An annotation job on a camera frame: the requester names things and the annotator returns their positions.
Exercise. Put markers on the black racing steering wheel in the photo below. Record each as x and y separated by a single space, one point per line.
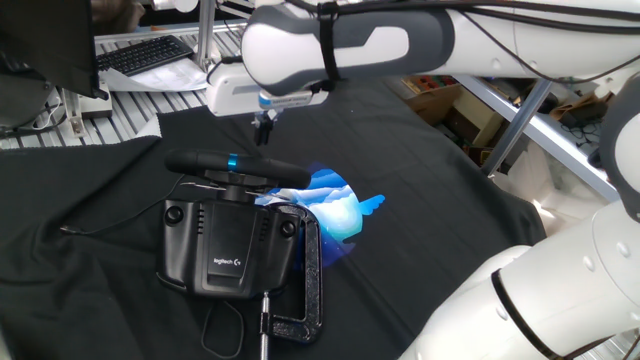
200 161

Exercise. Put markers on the wooden tray of coloured blocks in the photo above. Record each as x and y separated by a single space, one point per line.
427 85

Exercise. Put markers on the black pouch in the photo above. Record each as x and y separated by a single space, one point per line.
596 159

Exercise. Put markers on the aluminium rail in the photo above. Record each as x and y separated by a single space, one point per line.
170 28

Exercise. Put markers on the black Logitech wheel base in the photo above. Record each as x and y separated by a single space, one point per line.
230 240

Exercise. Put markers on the small aluminium bracket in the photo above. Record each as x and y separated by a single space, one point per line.
75 122

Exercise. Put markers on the black cloth with blue print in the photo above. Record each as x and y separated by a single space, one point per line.
425 200

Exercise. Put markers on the white paper sheets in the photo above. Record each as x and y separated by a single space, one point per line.
170 77

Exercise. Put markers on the brown cardboard box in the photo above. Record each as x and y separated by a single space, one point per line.
430 105

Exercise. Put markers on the grey metal shelf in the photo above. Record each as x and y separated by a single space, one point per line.
550 137

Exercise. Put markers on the black computer keyboard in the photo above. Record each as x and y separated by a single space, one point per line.
145 55

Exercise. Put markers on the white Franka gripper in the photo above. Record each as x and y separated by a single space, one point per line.
230 97

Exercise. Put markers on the black monitor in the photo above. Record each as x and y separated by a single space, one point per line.
45 40

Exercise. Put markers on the cream cardboard box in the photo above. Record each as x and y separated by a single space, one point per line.
475 117

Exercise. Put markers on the dark grey monitor stand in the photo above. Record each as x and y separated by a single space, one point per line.
20 105

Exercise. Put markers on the aluminium upright post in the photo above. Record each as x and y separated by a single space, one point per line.
205 30

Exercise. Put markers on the black power adapter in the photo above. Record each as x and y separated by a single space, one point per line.
582 115

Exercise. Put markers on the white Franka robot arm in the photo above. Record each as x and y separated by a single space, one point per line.
550 300

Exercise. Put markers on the silver depth camera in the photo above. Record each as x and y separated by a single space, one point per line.
290 99

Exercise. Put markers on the person in brown top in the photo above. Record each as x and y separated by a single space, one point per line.
115 15

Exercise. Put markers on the black metal C-clamp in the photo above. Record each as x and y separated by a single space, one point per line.
312 260

